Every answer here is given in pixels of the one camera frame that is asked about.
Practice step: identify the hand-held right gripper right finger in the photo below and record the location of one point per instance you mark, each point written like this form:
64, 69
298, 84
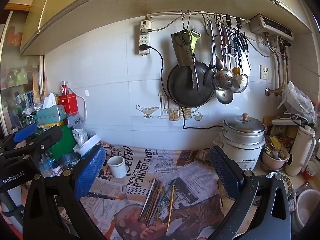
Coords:
225, 172

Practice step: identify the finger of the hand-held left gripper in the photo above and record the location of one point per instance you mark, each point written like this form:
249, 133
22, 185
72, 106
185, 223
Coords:
25, 132
50, 136

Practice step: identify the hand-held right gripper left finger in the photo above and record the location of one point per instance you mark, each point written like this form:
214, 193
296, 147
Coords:
90, 172

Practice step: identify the white cup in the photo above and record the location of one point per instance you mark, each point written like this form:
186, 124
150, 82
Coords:
117, 168

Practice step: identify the bunch of colourful chopsticks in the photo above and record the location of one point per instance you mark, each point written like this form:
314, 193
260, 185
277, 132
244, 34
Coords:
152, 202

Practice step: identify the bundle of assorted utensils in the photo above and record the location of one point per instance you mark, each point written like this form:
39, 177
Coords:
275, 147

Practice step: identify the yellow flat box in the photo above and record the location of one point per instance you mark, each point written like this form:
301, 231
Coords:
53, 124

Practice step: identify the green container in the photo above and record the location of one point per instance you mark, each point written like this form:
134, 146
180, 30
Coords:
66, 140

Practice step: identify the teal tissue box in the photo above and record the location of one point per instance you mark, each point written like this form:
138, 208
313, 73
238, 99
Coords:
51, 116

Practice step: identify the white perforated plastic basket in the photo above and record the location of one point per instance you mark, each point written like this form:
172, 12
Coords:
87, 146

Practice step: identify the white rice cooker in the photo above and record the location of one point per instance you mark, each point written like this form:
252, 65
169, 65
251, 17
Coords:
245, 155

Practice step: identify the white printed packet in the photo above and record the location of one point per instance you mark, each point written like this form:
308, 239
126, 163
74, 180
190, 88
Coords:
80, 136

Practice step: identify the clear printed plastic bag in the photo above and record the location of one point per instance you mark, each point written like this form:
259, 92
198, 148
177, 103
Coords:
76, 120

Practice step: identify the small white bottle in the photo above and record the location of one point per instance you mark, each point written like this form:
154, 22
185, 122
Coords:
58, 170

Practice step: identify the newspaper print tablecloth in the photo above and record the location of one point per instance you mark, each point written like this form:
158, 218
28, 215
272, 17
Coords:
190, 180

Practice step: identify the red tin box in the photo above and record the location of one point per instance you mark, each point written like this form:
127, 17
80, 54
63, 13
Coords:
68, 103

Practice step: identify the metal rice cooker lid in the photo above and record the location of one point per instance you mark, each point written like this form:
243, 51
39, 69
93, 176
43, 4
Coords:
240, 126

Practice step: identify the glass door cabinet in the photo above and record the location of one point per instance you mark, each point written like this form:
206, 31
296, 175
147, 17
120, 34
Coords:
17, 80

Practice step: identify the patterned plate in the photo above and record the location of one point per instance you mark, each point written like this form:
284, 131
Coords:
288, 186

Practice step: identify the white thermos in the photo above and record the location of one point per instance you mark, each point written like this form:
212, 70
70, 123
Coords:
300, 152

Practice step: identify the white pot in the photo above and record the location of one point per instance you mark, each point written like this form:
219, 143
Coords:
307, 205

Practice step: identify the mesh strainer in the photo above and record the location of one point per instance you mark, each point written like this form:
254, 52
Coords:
241, 85

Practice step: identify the metal slotted skimmer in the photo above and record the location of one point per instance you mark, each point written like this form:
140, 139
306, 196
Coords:
222, 80

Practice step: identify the black frying pan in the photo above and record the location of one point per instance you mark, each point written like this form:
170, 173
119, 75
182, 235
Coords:
182, 90

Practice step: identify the white plastic bag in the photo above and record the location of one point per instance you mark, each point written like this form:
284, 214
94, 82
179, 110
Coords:
297, 100

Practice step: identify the metal peeler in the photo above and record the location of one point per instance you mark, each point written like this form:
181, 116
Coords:
230, 51

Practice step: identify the metal cleaver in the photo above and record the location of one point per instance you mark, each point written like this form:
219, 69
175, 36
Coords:
183, 57

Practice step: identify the black kitchen shears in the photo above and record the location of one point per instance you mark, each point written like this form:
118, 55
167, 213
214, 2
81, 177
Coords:
241, 40

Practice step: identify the green peeler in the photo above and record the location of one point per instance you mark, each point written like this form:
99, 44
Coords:
193, 42

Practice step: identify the white power strip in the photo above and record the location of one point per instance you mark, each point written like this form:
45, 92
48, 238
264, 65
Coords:
144, 38

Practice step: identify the beige water heater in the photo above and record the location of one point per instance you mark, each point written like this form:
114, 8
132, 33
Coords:
270, 26

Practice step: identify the white wall socket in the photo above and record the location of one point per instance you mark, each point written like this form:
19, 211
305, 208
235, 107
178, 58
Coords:
264, 73

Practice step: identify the metal hanging rail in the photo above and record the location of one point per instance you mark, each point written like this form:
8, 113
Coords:
165, 13

